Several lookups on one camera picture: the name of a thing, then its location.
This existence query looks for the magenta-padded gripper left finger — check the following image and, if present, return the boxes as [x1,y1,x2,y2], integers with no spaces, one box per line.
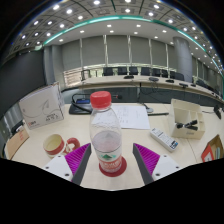
[43,142,93,187]

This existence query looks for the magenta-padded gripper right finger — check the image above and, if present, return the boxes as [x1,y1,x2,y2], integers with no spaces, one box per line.
[132,142,183,186]

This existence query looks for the clear red-capped water bottle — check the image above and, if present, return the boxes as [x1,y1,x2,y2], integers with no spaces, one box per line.
[89,90,124,174]

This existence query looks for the red and white patterned mug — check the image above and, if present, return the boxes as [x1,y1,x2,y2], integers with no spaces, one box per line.
[42,133,81,159]

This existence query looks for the white remote control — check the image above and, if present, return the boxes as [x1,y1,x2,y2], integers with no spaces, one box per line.
[149,127,180,153]

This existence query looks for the black marker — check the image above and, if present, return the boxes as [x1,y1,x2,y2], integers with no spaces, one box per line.
[175,119,199,131]

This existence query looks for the brown kraft paper envelope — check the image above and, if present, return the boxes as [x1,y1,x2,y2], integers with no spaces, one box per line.
[3,125,30,160]

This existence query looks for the black pen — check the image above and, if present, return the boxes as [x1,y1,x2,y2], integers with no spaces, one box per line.
[148,112,170,117]

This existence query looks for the open red-sided cardboard box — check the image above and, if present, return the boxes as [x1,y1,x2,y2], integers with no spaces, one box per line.
[200,133,224,163]

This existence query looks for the white printed paper sheet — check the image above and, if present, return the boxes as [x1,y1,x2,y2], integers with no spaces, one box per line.
[109,104,152,130]

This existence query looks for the beige open organizer box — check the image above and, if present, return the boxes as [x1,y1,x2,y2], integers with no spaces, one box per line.
[167,98,207,140]

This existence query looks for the grey gooseneck table microphone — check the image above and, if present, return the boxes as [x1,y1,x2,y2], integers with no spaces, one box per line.
[139,83,155,114]

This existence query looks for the black desk conference phone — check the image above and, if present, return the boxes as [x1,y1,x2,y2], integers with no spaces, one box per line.
[68,93,95,115]

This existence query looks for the large white cardboard box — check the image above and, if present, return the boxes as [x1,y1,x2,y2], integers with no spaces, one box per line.
[18,82,65,130]

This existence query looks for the long curved conference desk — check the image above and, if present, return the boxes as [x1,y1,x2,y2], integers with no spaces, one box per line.
[78,74,224,104]

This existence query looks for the black tabletop microphone unit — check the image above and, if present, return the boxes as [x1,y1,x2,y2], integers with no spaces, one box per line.
[213,104,223,120]

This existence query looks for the row of black office chairs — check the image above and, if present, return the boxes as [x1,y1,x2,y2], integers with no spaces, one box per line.
[81,66,221,96]

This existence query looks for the group of ceiling lights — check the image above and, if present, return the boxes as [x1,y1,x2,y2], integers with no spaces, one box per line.
[18,0,221,64]

